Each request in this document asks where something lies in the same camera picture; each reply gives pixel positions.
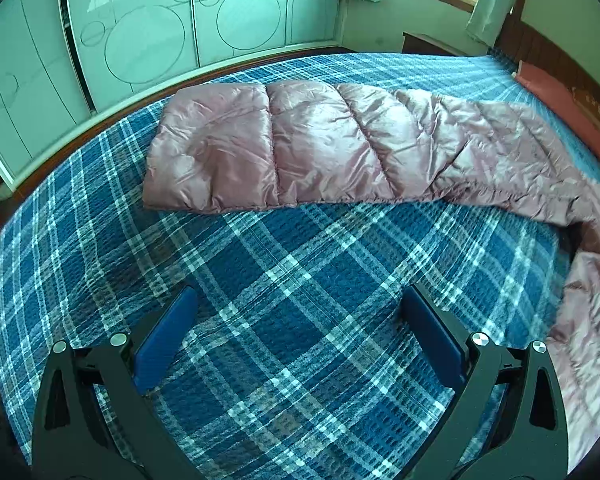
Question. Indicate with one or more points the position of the pink quilted down coat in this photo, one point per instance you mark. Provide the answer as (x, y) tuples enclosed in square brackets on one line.
[(230, 147)]

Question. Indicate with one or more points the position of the white sliding-door wardrobe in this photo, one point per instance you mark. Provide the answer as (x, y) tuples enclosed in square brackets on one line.
[(64, 61)]

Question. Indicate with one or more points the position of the red pillow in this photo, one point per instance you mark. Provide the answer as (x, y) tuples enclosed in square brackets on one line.
[(576, 108)]

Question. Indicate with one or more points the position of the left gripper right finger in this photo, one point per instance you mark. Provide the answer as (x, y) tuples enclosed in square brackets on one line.
[(506, 419)]

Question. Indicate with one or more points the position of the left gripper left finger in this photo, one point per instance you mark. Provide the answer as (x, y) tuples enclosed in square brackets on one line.
[(92, 420)]

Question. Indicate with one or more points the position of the blue plaid bed cover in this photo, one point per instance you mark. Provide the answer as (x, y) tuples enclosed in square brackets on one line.
[(299, 366)]

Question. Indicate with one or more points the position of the dark wooden nightstand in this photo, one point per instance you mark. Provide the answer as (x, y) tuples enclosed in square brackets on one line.
[(425, 45)]

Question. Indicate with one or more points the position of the dark wooden headboard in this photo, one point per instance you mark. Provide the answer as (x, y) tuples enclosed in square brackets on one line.
[(518, 41)]

